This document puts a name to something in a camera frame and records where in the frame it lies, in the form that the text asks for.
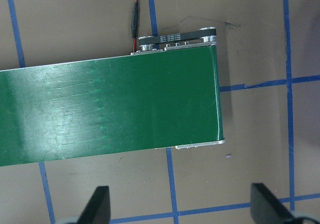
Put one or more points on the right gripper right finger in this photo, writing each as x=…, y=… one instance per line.
x=266, y=208

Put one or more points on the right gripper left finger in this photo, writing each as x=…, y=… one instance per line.
x=97, y=209

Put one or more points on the green conveyor belt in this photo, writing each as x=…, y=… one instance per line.
x=165, y=95

